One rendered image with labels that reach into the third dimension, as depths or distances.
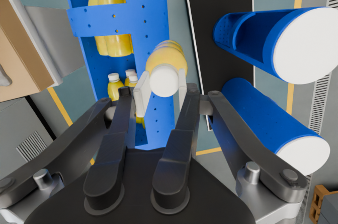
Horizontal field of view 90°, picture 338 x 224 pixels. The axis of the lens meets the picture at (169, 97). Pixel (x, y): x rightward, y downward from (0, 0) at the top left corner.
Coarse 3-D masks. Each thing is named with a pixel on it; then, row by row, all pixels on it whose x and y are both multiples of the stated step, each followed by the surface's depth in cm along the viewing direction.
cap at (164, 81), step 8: (152, 72) 22; (160, 72) 21; (168, 72) 21; (176, 72) 22; (152, 80) 21; (160, 80) 21; (168, 80) 21; (176, 80) 21; (152, 88) 22; (160, 88) 22; (168, 88) 22; (176, 88) 22; (160, 96) 22; (168, 96) 22
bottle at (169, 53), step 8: (168, 40) 36; (160, 48) 26; (168, 48) 26; (176, 48) 28; (152, 56) 25; (160, 56) 24; (168, 56) 24; (176, 56) 24; (184, 56) 28; (152, 64) 24; (160, 64) 23; (168, 64) 23; (176, 64) 24; (184, 64) 25
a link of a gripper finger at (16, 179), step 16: (96, 112) 13; (80, 128) 11; (96, 128) 13; (64, 144) 10; (80, 144) 11; (96, 144) 13; (32, 160) 9; (48, 160) 9; (64, 160) 9; (80, 160) 11; (16, 176) 8; (32, 176) 8; (64, 176) 9; (0, 192) 7; (16, 192) 7; (0, 208) 7
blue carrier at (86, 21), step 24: (72, 0) 50; (144, 0) 40; (72, 24) 43; (96, 24) 40; (120, 24) 40; (144, 24) 42; (96, 48) 61; (144, 48) 44; (96, 72) 62; (120, 72) 71; (96, 96) 61; (144, 120) 52; (168, 120) 59; (144, 144) 55
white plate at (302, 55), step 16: (304, 16) 58; (320, 16) 58; (336, 16) 58; (288, 32) 60; (304, 32) 60; (320, 32) 60; (336, 32) 60; (288, 48) 62; (304, 48) 63; (320, 48) 63; (336, 48) 63; (288, 64) 65; (304, 64) 65; (320, 64) 65; (336, 64) 66; (288, 80) 68; (304, 80) 68
